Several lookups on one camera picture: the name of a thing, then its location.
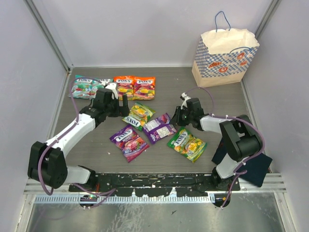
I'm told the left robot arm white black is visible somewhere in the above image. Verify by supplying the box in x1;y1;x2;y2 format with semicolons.
28;87;129;191

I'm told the orange snack packet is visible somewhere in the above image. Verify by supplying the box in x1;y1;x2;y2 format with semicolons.
113;76;134;100

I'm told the dark blue cloth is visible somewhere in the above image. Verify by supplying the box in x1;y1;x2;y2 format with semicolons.
211;139;272;187

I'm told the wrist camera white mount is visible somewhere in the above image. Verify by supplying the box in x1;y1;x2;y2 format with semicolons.
105;82;118;99
180;92;191;110

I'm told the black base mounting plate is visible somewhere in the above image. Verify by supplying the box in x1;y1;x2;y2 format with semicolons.
83;173;240;197

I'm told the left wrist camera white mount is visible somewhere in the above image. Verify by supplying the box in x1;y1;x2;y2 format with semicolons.
105;82;118;99

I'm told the slotted cable duct rail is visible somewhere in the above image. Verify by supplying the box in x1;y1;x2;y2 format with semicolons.
34;194;215;204

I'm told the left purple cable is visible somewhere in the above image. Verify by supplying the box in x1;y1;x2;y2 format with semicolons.
38;76;116;208

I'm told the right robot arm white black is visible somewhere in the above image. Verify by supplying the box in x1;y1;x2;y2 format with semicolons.
171;94;265;190

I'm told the yellow green Fox's candy bag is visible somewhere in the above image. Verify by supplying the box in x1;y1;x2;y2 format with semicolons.
167;127;207;163

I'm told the checkered paper bakery bag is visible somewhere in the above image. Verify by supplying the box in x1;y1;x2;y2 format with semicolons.
192;23;260;87

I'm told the purple Fox's berries candy bag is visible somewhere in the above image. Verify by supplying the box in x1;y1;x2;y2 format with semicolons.
110;125;149;162

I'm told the orange candy bag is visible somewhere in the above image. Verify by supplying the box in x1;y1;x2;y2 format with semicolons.
133;76;155;100

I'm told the small purple snack packet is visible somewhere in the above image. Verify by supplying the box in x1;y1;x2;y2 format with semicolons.
142;113;177;145

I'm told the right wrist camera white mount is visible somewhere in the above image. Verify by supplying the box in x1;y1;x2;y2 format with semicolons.
180;92;191;110

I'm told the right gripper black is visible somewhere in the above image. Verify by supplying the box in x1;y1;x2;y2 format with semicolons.
169;106;194;127

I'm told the teal Fox's candy bag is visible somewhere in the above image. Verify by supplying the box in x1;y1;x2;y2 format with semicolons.
89;78;112;99
71;75;93;99

